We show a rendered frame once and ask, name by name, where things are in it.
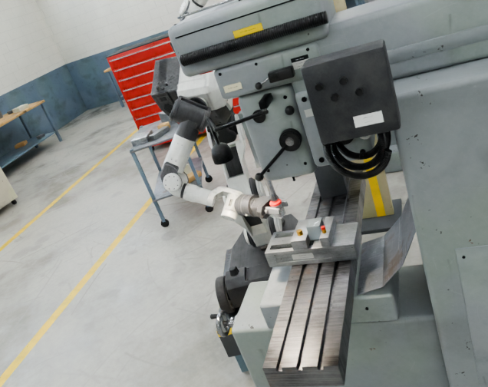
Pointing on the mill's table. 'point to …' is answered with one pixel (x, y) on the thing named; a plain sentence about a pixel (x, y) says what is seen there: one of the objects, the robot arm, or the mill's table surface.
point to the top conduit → (255, 38)
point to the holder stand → (330, 182)
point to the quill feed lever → (293, 141)
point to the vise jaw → (301, 236)
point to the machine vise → (337, 249)
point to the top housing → (188, 34)
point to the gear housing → (232, 77)
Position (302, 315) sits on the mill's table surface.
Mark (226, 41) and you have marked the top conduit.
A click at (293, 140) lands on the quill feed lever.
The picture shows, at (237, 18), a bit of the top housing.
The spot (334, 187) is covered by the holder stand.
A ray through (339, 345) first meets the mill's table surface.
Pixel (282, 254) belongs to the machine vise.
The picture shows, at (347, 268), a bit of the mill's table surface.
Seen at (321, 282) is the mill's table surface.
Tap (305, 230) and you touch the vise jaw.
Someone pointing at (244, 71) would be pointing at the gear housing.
